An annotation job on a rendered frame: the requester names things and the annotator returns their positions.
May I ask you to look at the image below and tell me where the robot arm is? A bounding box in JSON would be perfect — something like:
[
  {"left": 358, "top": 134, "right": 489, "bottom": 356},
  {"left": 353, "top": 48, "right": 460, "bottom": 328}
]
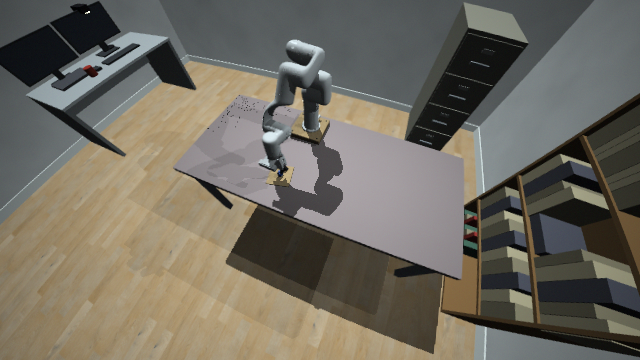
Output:
[{"left": 258, "top": 40, "right": 332, "bottom": 172}]

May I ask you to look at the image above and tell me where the tan square mat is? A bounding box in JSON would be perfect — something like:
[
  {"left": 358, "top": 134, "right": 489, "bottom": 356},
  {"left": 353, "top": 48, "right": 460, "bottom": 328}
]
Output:
[{"left": 266, "top": 166, "right": 294, "bottom": 187}]

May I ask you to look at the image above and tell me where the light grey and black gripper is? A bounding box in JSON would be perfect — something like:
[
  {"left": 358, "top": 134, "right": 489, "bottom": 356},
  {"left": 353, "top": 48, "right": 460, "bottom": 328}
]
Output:
[{"left": 274, "top": 154, "right": 288, "bottom": 175}]

